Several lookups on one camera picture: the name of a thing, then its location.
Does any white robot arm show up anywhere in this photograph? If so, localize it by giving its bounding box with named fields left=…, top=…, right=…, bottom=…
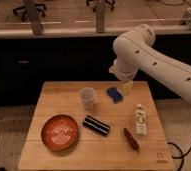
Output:
left=109, top=24, right=191, bottom=104

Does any blue sponge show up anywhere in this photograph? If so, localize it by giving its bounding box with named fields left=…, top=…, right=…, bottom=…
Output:
left=107, top=87, right=123, bottom=103

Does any small white bottle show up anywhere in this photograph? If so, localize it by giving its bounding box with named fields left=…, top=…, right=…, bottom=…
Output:
left=134, top=104, right=147, bottom=136

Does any clear plastic cup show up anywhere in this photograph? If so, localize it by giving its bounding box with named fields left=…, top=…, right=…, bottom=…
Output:
left=79, top=87, right=96, bottom=110

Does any black rectangular box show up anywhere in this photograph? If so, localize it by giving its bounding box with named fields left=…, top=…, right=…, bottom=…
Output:
left=82, top=115, right=110, bottom=136

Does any brown red utensil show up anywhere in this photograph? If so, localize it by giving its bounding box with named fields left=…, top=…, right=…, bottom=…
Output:
left=124, top=128, right=139, bottom=150

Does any orange round plate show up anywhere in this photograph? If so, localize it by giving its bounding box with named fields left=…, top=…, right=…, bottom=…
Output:
left=41, top=114, right=79, bottom=151

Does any office chair centre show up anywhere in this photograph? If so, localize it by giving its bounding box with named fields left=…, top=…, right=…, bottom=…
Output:
left=85, top=0, right=115, bottom=12

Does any office chair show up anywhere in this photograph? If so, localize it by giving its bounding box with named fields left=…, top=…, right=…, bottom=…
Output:
left=85, top=0, right=115, bottom=12
left=12, top=0, right=47, bottom=22

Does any dark counter partition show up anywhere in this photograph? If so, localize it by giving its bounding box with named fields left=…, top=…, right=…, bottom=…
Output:
left=0, top=36, right=191, bottom=105

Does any office chair left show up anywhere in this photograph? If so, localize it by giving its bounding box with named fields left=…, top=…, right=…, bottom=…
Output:
left=12, top=0, right=47, bottom=22

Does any black cable right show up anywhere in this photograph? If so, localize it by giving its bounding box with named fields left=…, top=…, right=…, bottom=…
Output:
left=167, top=107, right=191, bottom=171

